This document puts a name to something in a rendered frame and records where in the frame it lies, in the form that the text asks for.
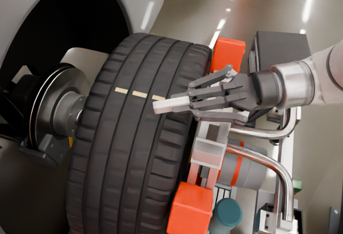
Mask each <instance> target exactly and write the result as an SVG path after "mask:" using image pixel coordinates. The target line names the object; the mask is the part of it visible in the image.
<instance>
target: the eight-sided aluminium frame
mask: <svg viewBox="0 0 343 234"><path fill-rule="evenodd" d="M231 79H232V78H229V79H226V78H225V79H224V80H222V81H220V82H217V83H215V84H212V85H210V87H214V86H220V85H222V84H225V83H228V82H229V81H230V80H231ZM220 109H223V112H231V110H232V107H230V108H220ZM209 123H210V122H204V121H202V122H201V126H200V130H199V134H198V136H197V137H196V139H195V143H194V147H193V151H192V155H191V159H190V162H191V165H190V170H189V174H188V178H187V183H190V184H193V185H195V180H196V177H197V173H198V169H199V165H202V166H206V167H209V172H208V176H207V179H206V178H202V182H201V187H203V188H207V189H210V190H214V187H215V183H216V179H217V175H218V171H219V170H221V166H222V162H223V157H224V153H225V148H226V144H225V141H226V136H227V131H228V126H229V123H223V122H220V125H219V129H218V133H217V138H216V141H211V140H208V139H206V136H207V131H208V127H209Z"/></svg>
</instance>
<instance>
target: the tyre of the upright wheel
mask: <svg viewBox="0 0 343 234"><path fill-rule="evenodd" d="M211 61H212V50H211V48H210V47H209V46H207V45H202V44H197V43H196V44H194V43H192V42H188V41H181V40H177V39H172V38H166V37H162V36H157V35H153V34H148V33H135V34H132V35H130V36H128V37H127V38H125V39H124V40H123V41H122V42H121V43H119V45H118V46H117V47H116V48H115V49H114V50H113V51H112V53H111V54H110V56H109V57H108V58H107V60H106V62H105V63H104V64H103V66H102V68H101V70H100V72H99V73H98V75H97V77H96V79H95V81H94V83H93V85H92V87H91V89H90V92H89V96H88V97H87V99H86V101H85V104H84V109H83V110H82V112H81V115H80V118H79V121H78V125H77V128H76V132H75V137H74V139H73V142H72V147H71V153H70V156H69V162H68V168H67V179H66V188H65V189H66V191H65V205H66V214H67V219H68V223H69V226H70V229H71V231H72V232H73V234H166V229H167V223H168V218H169V212H170V208H171V204H172V200H173V195H174V191H175V186H176V182H177V177H178V173H179V169H180V164H181V160H182V156H183V152H184V148H185V144H186V141H187V137H188V133H189V129H190V125H191V121H192V117H193V115H192V114H191V113H185V114H179V115H175V114H174V113H173V111H171V112H165V113H160V114H155V112H154V108H153V102H155V101H161V100H167V99H171V97H170V96H171V95H174V94H178V93H184V92H187V91H188V84H189V83H190V82H192V81H194V80H197V79H200V78H202V77H205V75H206V73H207V74H208V75H209V74H210V65H211Z"/></svg>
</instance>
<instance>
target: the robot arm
mask: <svg viewBox="0 0 343 234"><path fill-rule="evenodd" d="M225 78H226V79H229V78H232V79H231V80H230V81H229V82H228V83H225V84H222V85H220V86H214V87H207V86H210V85H212V84H215V83H217V82H220V81H222V80H224V79H225ZM205 87H207V88H205ZM220 96H221V97H223V98H217V99H211V100H205V101H199V102H192V101H195V100H201V99H207V98H213V97H220ZM170 97H171V99H167V100H161V101H155V102H153V108H154V112H155V114H160V113H165V112H171V111H173V113H174V114H175V115H179V114H185V113H191V114H192V115H193V117H194V119H195V120H196V121H204V122H223V123H235V124H237V125H240V126H244V125H245V124H246V123H247V121H248V115H249V114H250V113H252V112H253V111H255V110H260V109H266V108H272V107H276V108H277V109H287V108H293V107H302V106H306V105H316V106H325V105H334V104H342V103H343V40H342V41H340V42H339V43H337V44H335V45H333V46H331V47H329V48H327V49H325V50H322V51H319V52H316V53H314V54H313V55H312V56H310V57H308V58H306V59H303V60H300V61H292V62H288V63H282V64H276V65H272V66H271V67H270V68H269V69H267V70H263V71H257V72H252V73H249V74H244V73H237V72H236V71H235V70H233V69H232V65H231V64H228V65H226V66H225V67H224V68H223V69H222V70H220V71H218V72H215V73H212V74H210V75H207V76H205V77H202V78H200V79H197V80H194V81H192V82H190V83H189V84H188V91H187V92H184V93H178V94H174V95H171V96H170ZM230 107H232V108H234V109H237V110H239V111H241V112H238V113H234V112H218V111H208V110H213V109H219V108H230Z"/></svg>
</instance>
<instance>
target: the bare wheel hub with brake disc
mask: <svg viewBox="0 0 343 234"><path fill-rule="evenodd" d="M89 92H90V86H89V82H88V79H87V77H86V75H85V74H84V73H83V72H82V71H81V70H80V69H78V68H74V67H70V66H63V67H60V68H58V69H56V70H54V71H53V72H52V73H51V74H49V75H48V76H47V77H46V79H45V80H44V81H43V82H42V84H41V85H40V87H39V88H38V90H37V92H36V94H35V96H34V99H33V101H32V105H31V108H30V112H29V117H28V138H29V142H30V145H31V147H32V149H33V150H36V151H39V150H38V147H37V146H38V145H39V143H40V142H41V140H42V138H43V137H44V135H45V134H50V135H53V136H54V138H55V139H56V140H57V141H58V142H59V144H60V145H61V146H62V147H63V148H64V150H65V151H66V152H67V151H68V150H69V149H70V148H71V147H70V145H69V137H72V142H73V139H74V137H75V132H76V128H77V125H75V124H74V117H75V114H76V111H77V110H78V109H79V108H80V107H82V108H84V104H85V101H86V99H87V97H88V96H89ZM39 152H40V151H39Z"/></svg>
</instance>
